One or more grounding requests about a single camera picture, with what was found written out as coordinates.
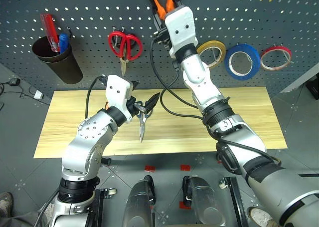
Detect grey worn shoe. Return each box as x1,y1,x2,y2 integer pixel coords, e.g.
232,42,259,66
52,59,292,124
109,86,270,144
0,192,14,218

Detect grey trouser leg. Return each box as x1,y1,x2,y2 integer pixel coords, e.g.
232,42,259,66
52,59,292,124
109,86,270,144
0,210,49,227

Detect silver robot foot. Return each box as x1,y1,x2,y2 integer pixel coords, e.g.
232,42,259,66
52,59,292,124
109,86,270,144
124,175,157,227
182,175,228,226

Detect yellow tape roll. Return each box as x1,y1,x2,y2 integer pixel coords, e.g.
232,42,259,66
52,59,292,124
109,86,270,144
196,40,227,70

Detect orange handled pliers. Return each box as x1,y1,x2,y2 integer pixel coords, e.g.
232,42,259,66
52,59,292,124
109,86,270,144
149,0,177,21

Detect black stand frame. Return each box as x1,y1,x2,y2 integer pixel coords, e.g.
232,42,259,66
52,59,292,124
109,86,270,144
218,176,249,227
84,188,118,227

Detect white worn shoe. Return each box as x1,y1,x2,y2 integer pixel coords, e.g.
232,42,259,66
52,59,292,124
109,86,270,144
249,206,276,227

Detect blue handled needle-nose pliers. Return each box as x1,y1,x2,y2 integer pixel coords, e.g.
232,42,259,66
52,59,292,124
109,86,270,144
136,101,153,144

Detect red handled scissors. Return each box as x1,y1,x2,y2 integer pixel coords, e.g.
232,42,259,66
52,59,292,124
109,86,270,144
107,30,144,77

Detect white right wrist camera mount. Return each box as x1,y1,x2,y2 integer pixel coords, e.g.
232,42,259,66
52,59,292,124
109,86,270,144
164,6,199,58

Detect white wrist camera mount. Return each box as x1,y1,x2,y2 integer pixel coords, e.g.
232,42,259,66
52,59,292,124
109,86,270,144
164,6,199,58
104,74,133,124

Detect red tape roll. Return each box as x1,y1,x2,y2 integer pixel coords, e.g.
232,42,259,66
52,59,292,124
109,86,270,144
260,46,293,72

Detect dark grey pegboard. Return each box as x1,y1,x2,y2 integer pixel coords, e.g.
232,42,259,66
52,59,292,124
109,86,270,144
0,0,319,99

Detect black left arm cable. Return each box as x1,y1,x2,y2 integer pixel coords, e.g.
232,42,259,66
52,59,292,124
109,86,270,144
85,74,108,119

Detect blue tape roll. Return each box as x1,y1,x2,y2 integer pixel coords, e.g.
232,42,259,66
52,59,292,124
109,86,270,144
224,44,262,81

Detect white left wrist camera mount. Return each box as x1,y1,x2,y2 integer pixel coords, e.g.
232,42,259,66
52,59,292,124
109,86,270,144
104,74,133,124

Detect black cup holder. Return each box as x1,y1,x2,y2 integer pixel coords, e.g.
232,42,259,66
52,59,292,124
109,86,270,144
31,35,84,85

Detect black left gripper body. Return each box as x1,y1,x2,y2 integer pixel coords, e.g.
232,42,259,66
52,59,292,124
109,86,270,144
126,95,148,118

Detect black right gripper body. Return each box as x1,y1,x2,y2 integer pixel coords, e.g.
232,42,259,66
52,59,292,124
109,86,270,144
152,6,176,58

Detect black box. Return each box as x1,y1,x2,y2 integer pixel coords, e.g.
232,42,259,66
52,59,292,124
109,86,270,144
306,75,319,100

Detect red transparent handled screwdriver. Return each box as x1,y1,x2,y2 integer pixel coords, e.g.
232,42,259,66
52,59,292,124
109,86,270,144
40,13,61,53

